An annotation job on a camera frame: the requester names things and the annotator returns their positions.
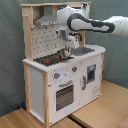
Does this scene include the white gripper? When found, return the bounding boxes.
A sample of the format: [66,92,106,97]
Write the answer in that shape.
[59,30,79,49]

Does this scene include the small metal pot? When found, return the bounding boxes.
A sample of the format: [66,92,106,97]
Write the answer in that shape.
[58,49,71,58]

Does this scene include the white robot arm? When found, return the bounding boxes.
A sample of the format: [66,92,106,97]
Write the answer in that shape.
[56,6,128,49]

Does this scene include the wooden toy kitchen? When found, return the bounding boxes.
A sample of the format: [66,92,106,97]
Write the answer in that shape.
[22,3,105,128]

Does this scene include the grey toy sink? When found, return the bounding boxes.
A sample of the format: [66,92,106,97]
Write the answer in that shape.
[72,47,94,56]

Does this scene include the right red stove knob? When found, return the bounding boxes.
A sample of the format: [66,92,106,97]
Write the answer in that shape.
[71,65,79,73]

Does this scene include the red stove knob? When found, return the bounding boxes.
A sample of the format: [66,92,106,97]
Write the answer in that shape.
[71,65,79,73]
[54,73,60,79]

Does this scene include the black stovetop with red burners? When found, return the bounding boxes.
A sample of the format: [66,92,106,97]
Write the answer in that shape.
[34,53,70,66]

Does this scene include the grey range hood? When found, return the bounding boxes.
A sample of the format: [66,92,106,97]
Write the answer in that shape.
[35,6,57,27]

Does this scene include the grey ice dispenser panel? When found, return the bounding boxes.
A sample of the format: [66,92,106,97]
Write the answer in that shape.
[87,65,96,83]

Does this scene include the toy microwave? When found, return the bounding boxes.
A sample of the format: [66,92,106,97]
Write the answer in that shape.
[81,4,88,18]

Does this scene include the left red stove knob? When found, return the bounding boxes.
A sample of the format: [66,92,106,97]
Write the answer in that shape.
[54,73,60,79]

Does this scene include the grey backdrop curtain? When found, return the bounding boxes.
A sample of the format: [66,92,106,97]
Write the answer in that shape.
[0,0,128,117]

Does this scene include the grey cabinet door handle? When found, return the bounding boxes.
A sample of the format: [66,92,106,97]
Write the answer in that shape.
[82,76,86,90]

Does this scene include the oven door with handle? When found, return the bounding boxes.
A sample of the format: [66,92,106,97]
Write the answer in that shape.
[56,80,74,111]

